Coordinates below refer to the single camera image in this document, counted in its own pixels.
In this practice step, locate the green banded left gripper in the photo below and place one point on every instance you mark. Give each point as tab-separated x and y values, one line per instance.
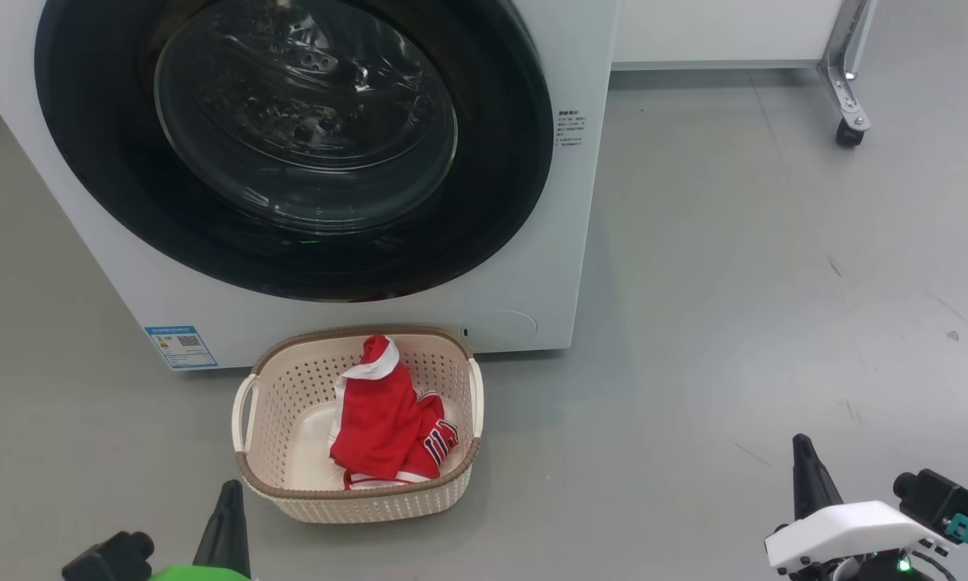
201	575

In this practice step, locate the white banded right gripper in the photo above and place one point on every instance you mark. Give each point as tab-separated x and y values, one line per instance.
847	532

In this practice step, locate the red and white jersey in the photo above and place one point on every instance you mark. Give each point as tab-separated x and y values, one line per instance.
379	420

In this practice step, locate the round glass washing machine door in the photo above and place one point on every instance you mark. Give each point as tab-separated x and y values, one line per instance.
290	121

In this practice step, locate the cream perforated laundry basket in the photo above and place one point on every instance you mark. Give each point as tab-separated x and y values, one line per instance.
290	403

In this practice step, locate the white front-load washing machine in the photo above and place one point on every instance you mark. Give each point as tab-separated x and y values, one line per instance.
532	266

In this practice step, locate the blue energy label sticker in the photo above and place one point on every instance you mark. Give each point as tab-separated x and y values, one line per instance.
181	347

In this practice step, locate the metal partition foot with caster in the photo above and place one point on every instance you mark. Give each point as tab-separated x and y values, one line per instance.
843	81

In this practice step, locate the small printed text label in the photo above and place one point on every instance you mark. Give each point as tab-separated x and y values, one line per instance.
572	127

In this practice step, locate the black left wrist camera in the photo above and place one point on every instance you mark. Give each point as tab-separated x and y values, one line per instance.
108	558

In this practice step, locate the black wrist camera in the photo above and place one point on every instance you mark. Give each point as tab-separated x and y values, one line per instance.
940	496
108	558

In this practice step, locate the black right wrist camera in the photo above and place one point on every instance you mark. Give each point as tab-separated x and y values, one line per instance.
940	496

